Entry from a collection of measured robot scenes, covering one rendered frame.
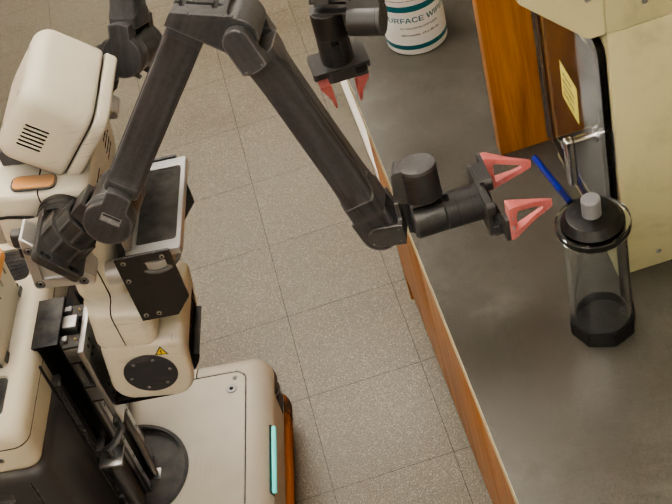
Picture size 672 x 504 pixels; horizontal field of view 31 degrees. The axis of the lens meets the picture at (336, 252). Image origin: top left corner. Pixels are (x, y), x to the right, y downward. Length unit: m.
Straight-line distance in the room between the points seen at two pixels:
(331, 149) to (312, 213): 1.90
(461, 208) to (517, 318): 0.23
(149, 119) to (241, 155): 2.18
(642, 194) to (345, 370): 1.47
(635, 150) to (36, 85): 0.93
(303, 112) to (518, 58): 0.52
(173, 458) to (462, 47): 1.12
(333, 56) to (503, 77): 0.30
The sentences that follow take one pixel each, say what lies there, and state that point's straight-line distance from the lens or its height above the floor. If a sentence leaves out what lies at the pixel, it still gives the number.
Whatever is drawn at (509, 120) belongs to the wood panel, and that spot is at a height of 1.01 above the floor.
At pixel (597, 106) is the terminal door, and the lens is 1.80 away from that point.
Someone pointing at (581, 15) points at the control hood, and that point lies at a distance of 1.67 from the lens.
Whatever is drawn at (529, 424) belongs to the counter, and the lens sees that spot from 1.83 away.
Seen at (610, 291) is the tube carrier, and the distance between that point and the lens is 1.82.
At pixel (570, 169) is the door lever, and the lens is 1.88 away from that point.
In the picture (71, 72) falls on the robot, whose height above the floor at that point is 1.35.
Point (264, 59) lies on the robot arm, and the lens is 1.68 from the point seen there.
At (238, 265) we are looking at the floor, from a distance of 3.58.
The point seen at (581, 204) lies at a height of 1.20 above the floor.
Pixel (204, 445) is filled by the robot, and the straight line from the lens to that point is 2.80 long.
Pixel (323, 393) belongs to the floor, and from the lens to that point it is 3.17.
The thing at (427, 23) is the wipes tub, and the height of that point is 1.01.
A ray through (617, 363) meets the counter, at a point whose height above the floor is 0.94.
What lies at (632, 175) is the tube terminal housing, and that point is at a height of 1.15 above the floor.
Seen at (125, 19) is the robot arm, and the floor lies 1.31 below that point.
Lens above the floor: 2.40
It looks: 43 degrees down
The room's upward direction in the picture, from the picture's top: 17 degrees counter-clockwise
